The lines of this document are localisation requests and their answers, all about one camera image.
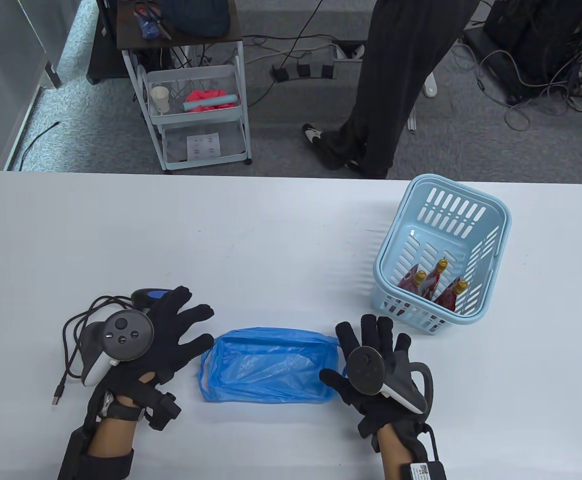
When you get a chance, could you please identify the person's left hand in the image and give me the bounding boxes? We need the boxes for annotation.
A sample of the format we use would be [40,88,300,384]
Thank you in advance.
[87,286,215,427]

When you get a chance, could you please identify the person's right hand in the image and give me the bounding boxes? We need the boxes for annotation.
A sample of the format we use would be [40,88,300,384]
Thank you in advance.
[319,314,434,453]

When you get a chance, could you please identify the red ketchup package gold cap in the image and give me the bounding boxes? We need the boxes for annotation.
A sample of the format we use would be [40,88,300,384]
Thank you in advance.
[397,267,428,296]
[436,279,469,312]
[421,258,449,300]

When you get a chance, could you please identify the blue plastic bag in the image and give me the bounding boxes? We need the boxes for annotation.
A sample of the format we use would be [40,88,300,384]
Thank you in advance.
[199,327,347,405]

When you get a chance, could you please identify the person's left forearm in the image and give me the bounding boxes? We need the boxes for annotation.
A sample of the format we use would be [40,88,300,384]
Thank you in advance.
[58,417,144,480]

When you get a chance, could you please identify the grey white left hand controller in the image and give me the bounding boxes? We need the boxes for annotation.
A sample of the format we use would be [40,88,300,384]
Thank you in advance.
[78,310,155,388]

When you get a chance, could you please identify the light blue plastic basket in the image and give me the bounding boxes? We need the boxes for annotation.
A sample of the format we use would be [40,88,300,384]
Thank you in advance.
[372,174,512,335]

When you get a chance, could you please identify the printed paper sheet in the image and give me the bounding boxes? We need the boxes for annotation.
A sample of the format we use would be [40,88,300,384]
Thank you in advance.
[187,133,221,161]

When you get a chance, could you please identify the white rolling cart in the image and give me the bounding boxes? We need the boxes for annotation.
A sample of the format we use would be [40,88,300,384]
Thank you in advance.
[121,37,253,175]

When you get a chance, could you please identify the teal roll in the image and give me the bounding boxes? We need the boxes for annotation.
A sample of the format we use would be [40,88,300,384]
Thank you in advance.
[181,92,237,112]

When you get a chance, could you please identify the white paper cup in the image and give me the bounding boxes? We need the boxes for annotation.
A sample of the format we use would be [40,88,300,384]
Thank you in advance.
[150,86,170,115]

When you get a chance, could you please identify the red cloth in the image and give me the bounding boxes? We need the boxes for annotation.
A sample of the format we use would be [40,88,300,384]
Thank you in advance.
[185,87,238,112]

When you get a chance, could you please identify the black cabinet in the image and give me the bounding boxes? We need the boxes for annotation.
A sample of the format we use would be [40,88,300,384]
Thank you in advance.
[87,0,132,85]

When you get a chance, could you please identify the blue packet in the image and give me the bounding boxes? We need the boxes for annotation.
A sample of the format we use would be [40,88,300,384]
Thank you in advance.
[131,2,172,40]

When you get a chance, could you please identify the dark blue bag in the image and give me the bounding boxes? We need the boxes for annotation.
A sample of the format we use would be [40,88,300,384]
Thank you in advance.
[160,0,232,38]

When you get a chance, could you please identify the black computer case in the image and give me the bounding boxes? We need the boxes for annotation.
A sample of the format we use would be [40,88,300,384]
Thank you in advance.
[481,0,582,106]

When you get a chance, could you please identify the black wrist strap module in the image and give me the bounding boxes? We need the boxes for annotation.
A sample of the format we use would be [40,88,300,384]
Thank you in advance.
[143,392,182,431]

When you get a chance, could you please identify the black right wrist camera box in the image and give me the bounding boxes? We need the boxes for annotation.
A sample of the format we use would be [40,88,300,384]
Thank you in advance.
[402,461,447,480]

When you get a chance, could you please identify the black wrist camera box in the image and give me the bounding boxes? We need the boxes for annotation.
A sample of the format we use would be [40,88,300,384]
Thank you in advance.
[57,427,97,480]
[402,461,447,480]

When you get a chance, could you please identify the black arm strap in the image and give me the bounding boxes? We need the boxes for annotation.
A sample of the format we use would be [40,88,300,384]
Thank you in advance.
[87,447,135,480]

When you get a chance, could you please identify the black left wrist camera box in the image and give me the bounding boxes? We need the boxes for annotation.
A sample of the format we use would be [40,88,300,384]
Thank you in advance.
[57,427,97,480]

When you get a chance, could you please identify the black floor cable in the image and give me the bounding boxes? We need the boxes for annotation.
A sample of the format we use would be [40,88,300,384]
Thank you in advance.
[19,121,61,168]

